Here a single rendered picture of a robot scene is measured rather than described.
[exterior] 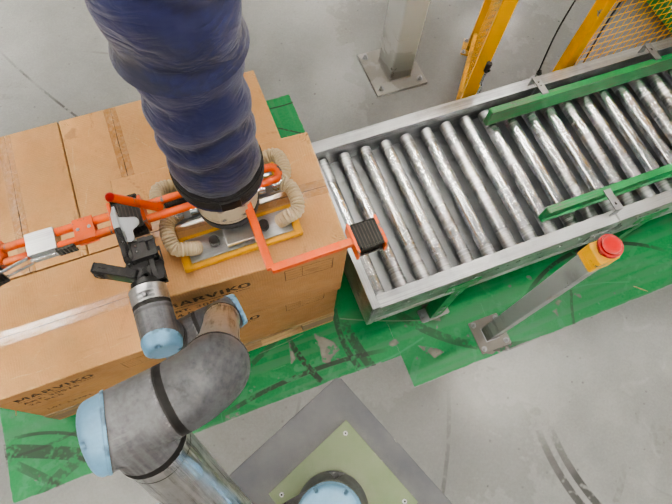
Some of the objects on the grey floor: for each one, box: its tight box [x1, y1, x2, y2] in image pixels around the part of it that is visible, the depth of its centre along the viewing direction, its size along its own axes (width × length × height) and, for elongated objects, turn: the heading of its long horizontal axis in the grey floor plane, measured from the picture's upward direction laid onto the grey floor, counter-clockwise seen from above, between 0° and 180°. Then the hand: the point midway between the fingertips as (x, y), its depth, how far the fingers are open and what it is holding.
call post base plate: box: [468, 313, 511, 354], centre depth 238 cm, size 15×15×3 cm
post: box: [480, 241, 620, 342], centre depth 193 cm, size 7×7×100 cm
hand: (119, 219), depth 134 cm, fingers open, 14 cm apart
